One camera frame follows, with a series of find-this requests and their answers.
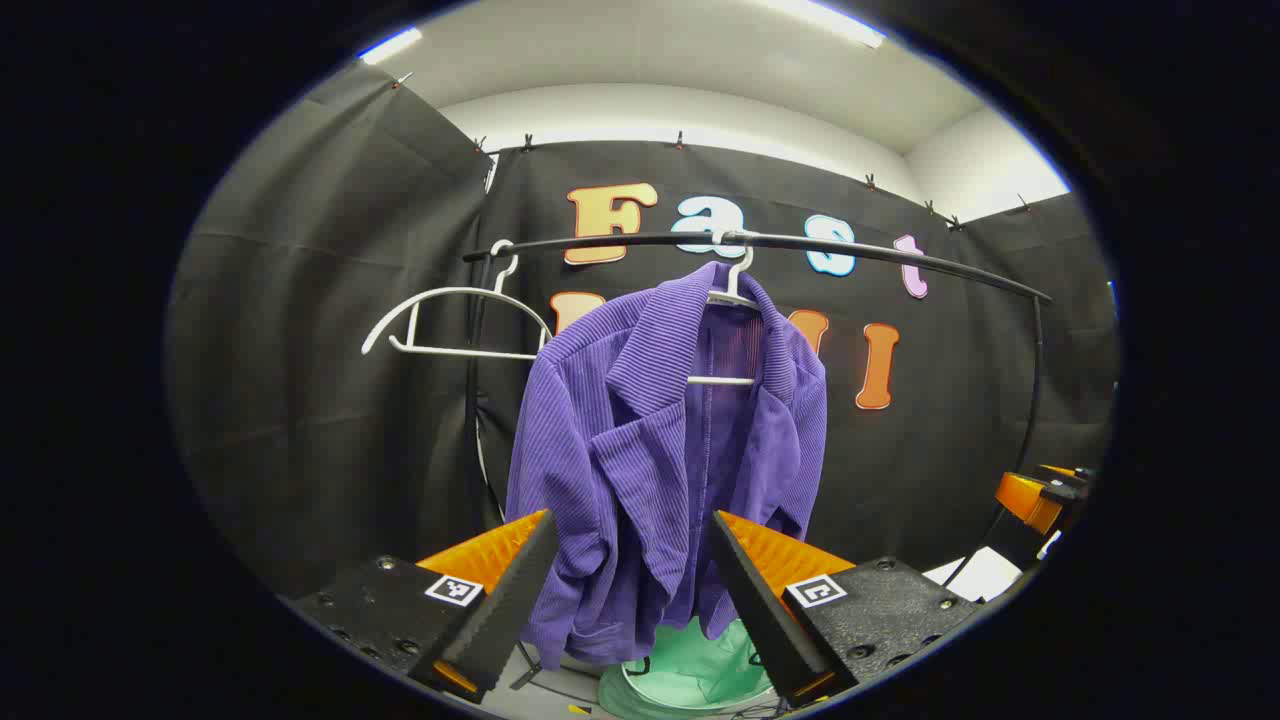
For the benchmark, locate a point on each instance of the white plastic clothes hanger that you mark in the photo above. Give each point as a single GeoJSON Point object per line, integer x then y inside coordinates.
{"type": "Point", "coordinates": [720, 380]}
{"type": "Point", "coordinates": [470, 352]}

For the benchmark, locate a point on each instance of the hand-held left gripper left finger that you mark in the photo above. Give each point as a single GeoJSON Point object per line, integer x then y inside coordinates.
{"type": "Point", "coordinates": [500, 610]}

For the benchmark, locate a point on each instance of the ceiling light strip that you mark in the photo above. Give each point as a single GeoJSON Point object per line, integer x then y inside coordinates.
{"type": "Point", "coordinates": [392, 45]}
{"type": "Point", "coordinates": [830, 20]}

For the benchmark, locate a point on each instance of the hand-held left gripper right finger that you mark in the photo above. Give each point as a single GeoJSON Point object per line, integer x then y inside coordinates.
{"type": "Point", "coordinates": [760, 610]}

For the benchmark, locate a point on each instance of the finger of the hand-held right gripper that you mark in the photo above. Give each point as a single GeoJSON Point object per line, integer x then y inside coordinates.
{"type": "Point", "coordinates": [1025, 500]}

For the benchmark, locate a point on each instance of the black clothes rack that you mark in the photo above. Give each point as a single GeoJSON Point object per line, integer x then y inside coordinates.
{"type": "Point", "coordinates": [620, 240]}

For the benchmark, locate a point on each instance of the black backdrop cloth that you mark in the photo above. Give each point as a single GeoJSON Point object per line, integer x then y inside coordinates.
{"type": "Point", "coordinates": [300, 350]}

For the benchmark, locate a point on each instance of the white cabinet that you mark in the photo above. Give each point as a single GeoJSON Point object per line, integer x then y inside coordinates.
{"type": "Point", "coordinates": [985, 573]}

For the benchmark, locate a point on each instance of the purple ribbed jacket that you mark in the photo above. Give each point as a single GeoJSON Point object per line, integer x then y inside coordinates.
{"type": "Point", "coordinates": [640, 450]}

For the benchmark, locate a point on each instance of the row of small backdrop clips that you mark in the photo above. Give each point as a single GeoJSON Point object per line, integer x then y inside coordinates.
{"type": "Point", "coordinates": [679, 140]}

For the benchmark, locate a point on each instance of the green laundry hamper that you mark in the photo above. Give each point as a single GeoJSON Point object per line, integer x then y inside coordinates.
{"type": "Point", "coordinates": [690, 680]}

